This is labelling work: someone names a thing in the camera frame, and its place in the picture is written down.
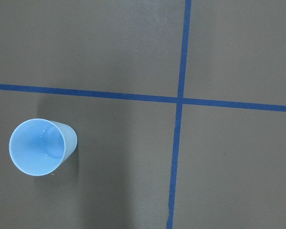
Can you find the light blue plastic cup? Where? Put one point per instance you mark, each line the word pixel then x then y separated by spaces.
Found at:
pixel 38 146

